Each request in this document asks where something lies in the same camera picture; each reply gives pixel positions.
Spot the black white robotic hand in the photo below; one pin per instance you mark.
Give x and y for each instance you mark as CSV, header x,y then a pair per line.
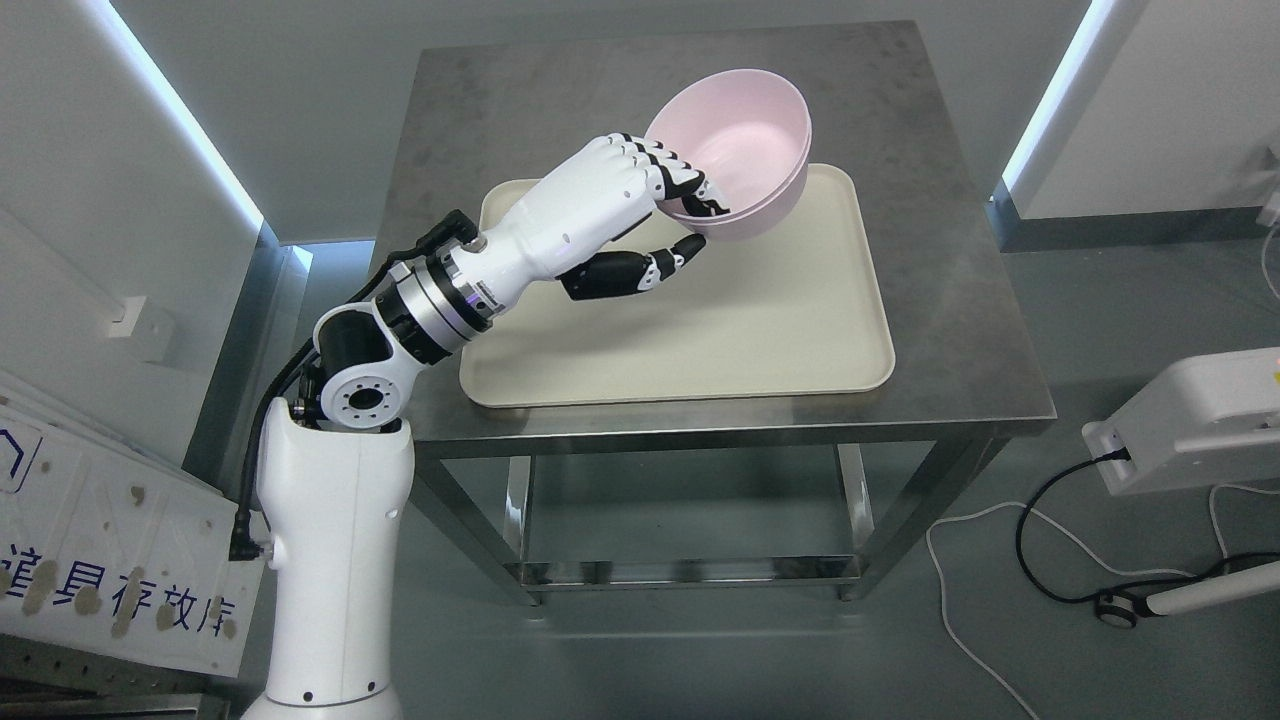
x,y
558,230

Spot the pink bowl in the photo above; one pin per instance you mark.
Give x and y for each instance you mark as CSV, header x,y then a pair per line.
x,y
748,129
747,224

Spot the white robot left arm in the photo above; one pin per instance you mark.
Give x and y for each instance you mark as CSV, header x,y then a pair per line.
x,y
332,462

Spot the stainless steel table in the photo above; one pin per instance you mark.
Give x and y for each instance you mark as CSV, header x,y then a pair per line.
x,y
967,378

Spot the cream plastic tray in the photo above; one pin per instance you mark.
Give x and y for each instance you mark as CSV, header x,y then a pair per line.
x,y
796,311

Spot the white signboard with blue characters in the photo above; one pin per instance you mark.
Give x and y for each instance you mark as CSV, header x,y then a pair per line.
x,y
107,553

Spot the white device on right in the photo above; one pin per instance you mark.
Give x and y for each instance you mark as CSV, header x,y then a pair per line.
x,y
1205,420

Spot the white caster leg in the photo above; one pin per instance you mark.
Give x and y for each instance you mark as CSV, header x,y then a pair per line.
x,y
1124,609

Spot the white wall socket box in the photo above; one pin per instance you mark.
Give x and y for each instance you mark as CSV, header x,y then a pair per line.
x,y
145,330

